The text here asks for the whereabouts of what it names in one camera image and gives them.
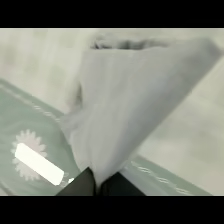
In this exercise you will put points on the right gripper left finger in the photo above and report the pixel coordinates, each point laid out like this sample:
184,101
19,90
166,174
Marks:
81,186

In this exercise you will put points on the pale grey shirt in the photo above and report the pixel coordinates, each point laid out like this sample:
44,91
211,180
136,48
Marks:
133,100

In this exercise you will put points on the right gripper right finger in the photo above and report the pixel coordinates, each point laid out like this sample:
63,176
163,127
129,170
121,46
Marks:
121,186

